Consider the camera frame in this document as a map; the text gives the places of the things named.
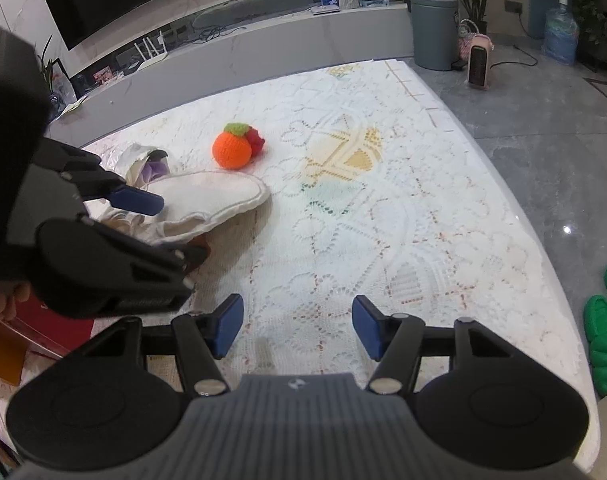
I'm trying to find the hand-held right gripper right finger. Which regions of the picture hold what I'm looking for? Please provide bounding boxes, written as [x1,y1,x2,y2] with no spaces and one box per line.
[352,295,531,396]

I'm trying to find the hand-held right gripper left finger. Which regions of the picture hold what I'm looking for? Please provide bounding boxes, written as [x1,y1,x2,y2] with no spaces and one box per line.
[66,294,245,397]

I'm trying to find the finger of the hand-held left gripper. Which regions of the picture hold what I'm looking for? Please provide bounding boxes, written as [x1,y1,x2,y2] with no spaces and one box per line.
[91,219,210,277]
[31,136,165,217]

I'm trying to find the white padded cloth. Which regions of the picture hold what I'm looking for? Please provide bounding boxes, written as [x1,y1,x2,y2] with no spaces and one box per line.
[84,171,272,247]

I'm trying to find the orange cardboard box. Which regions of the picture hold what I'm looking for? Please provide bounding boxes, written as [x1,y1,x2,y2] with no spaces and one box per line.
[0,319,30,387]

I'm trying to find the person's left hand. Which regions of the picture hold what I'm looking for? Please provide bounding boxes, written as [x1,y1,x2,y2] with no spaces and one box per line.
[0,280,34,323]

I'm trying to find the clear plastic bag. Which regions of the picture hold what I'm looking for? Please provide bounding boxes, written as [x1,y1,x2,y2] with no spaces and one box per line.
[96,142,172,196]

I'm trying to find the green potted grass plant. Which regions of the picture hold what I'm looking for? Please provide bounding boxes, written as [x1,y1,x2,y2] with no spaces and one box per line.
[36,35,59,92]

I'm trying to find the orange crochet fruit toy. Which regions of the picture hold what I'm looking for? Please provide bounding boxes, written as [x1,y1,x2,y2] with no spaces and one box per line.
[212,122,266,169]

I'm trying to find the white lace tablecloth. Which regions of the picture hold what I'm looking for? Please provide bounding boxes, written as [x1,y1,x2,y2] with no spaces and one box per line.
[0,57,599,461]

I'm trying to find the red transparent storage box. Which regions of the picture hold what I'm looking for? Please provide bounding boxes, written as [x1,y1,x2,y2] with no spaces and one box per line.
[11,290,95,358]

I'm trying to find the white router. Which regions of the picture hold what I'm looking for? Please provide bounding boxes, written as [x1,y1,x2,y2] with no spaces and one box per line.
[134,32,168,68]

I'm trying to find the white marble television cabinet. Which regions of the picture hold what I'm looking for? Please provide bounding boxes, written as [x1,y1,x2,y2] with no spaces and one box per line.
[44,0,417,148]

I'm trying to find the pink space heater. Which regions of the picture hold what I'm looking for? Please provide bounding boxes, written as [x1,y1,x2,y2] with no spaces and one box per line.
[467,35,494,91]

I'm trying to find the grey trash bin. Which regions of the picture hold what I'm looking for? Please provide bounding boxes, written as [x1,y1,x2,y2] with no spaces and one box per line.
[409,0,459,71]

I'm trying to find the pink small basket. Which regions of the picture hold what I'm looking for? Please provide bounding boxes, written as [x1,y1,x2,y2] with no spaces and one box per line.
[457,19,487,58]

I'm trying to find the blue water jug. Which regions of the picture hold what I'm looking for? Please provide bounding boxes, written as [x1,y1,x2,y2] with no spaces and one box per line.
[543,6,580,66]

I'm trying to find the bushy green potted plant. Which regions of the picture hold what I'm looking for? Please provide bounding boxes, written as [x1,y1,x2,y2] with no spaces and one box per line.
[566,0,607,46]

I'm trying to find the black picture frame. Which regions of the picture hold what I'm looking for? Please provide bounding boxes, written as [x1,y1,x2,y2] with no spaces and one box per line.
[51,57,78,106]

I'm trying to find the black cables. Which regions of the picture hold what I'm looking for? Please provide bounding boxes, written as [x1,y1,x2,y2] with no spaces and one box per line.
[196,25,247,43]

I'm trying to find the heater power cable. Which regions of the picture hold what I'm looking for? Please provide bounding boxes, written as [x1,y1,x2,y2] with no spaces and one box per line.
[488,44,539,68]

